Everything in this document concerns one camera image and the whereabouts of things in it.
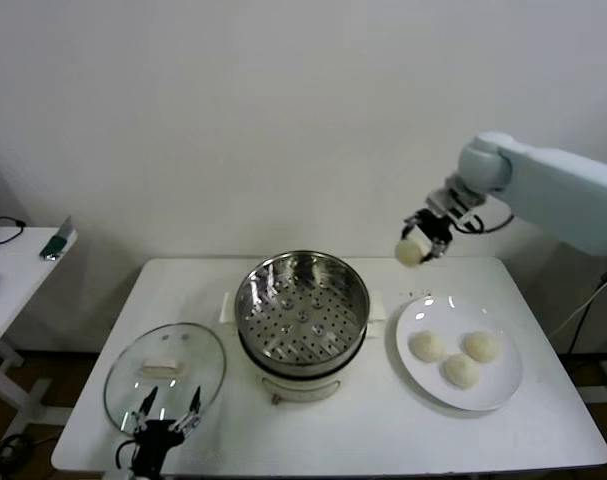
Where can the perforated steel steamer basket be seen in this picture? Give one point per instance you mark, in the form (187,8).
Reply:
(303,320)

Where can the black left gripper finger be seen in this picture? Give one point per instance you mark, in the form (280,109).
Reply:
(190,412)
(142,412)

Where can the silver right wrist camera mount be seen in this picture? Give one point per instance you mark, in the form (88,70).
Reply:
(455,198)

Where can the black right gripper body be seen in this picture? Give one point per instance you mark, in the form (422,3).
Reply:
(433,227)

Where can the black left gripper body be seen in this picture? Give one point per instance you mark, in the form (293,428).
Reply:
(155,445)

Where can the white side table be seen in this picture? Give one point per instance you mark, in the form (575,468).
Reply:
(18,280)

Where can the white round plate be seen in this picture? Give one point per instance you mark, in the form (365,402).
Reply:
(433,385)

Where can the white steamed baozi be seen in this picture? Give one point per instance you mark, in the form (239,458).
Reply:
(427,346)
(461,371)
(410,253)
(481,346)

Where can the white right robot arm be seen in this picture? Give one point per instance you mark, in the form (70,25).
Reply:
(558,195)

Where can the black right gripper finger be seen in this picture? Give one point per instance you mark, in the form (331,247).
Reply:
(408,227)
(435,249)

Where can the green and grey tool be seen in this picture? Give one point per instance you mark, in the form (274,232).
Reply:
(57,245)

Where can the cream electric cooker pot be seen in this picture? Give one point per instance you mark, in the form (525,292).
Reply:
(303,390)

